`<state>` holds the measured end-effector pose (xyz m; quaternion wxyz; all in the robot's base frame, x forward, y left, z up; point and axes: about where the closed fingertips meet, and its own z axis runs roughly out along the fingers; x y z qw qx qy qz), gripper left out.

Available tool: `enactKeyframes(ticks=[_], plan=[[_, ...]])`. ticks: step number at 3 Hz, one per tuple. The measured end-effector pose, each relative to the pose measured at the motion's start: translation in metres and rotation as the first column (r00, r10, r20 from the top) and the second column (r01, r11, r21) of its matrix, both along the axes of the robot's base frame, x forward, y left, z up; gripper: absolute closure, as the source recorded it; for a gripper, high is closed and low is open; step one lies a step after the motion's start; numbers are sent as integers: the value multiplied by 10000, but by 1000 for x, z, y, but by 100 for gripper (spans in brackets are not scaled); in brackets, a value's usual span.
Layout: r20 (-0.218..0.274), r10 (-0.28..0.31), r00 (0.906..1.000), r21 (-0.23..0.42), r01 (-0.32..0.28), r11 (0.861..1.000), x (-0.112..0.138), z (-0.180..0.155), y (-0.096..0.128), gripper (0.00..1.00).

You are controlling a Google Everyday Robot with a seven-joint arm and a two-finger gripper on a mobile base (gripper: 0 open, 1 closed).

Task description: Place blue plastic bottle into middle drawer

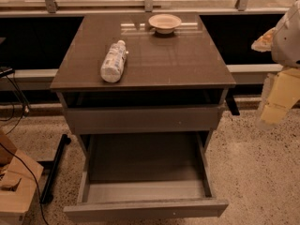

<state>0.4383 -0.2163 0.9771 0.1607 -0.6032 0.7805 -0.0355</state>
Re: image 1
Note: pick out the black bar behind cabinet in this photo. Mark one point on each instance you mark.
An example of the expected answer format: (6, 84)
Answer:
(231, 103)

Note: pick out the grey drawer cabinet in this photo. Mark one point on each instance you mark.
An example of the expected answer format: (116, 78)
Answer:
(179, 70)

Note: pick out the black floor stand bar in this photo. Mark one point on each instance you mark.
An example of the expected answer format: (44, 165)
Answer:
(52, 167)

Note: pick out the grey top drawer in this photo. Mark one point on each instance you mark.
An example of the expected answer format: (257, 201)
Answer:
(133, 120)

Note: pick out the brown cardboard box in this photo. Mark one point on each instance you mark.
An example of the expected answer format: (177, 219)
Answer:
(19, 174)

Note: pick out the blue-labelled clear plastic bottle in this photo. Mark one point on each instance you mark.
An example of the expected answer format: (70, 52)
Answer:
(112, 67)

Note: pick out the white paper bowl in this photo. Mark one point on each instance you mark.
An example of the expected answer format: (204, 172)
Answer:
(165, 23)

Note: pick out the open grey middle drawer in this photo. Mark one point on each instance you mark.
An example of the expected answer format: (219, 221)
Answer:
(145, 176)

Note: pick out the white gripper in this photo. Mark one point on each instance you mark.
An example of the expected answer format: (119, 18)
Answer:
(288, 44)

